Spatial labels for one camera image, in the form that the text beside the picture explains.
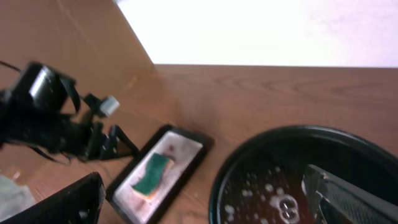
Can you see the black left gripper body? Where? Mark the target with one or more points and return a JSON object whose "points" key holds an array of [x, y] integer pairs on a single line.
{"points": [[38, 124]]}

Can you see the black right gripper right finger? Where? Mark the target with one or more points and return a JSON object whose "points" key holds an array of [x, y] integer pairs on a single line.
{"points": [[334, 200]]}

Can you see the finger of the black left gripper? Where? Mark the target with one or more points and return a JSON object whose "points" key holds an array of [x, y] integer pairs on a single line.
{"points": [[116, 145]]}

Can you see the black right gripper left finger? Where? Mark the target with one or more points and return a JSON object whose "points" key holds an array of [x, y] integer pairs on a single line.
{"points": [[78, 203]]}

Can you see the green yellow sponge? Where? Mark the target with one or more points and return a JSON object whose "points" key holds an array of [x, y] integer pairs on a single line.
{"points": [[154, 170]]}

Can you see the black rectangular soapy tray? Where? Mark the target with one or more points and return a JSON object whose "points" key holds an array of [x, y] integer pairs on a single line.
{"points": [[187, 148]]}

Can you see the round black tray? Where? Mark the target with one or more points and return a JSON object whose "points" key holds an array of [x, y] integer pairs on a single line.
{"points": [[261, 182]]}

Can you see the brown cardboard side panel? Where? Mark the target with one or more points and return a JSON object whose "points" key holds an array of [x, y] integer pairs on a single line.
{"points": [[90, 41]]}

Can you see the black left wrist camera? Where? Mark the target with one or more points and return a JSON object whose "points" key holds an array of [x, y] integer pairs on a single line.
{"points": [[44, 88]]}

